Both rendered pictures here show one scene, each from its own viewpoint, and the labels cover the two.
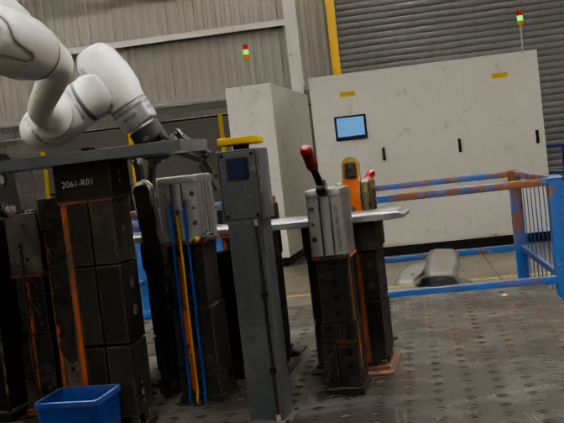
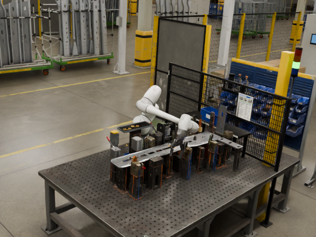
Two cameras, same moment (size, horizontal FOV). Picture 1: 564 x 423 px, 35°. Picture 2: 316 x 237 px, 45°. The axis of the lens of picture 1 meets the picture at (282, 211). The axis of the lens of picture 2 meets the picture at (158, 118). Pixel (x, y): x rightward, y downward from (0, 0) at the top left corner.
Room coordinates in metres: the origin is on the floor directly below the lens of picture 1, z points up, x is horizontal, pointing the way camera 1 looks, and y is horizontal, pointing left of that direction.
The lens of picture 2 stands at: (3.86, -2.61, 2.65)
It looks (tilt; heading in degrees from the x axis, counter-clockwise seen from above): 20 degrees down; 126
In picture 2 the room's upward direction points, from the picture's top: 4 degrees clockwise
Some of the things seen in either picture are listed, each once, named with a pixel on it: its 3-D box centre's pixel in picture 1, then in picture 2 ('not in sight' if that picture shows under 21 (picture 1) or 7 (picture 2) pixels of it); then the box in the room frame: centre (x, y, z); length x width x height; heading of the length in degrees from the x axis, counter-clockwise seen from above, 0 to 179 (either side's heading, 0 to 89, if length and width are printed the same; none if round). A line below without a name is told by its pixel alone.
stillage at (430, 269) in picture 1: (457, 284); not in sight; (4.03, -0.76, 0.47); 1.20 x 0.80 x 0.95; 173
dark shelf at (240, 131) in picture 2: not in sight; (216, 123); (1.86, 1.38, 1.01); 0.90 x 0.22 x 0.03; 167
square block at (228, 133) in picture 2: not in sight; (226, 146); (2.15, 1.14, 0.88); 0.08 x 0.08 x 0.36; 77
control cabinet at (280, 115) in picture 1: (276, 155); not in sight; (10.85, -0.01, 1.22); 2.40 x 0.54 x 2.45; 168
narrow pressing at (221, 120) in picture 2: not in sight; (221, 119); (2.03, 1.16, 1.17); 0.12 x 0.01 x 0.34; 167
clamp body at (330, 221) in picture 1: (337, 289); (114, 165); (1.56, -0.08, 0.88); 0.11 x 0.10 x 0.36; 167
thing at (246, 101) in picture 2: not in sight; (244, 106); (2.18, 1.42, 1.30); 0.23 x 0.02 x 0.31; 167
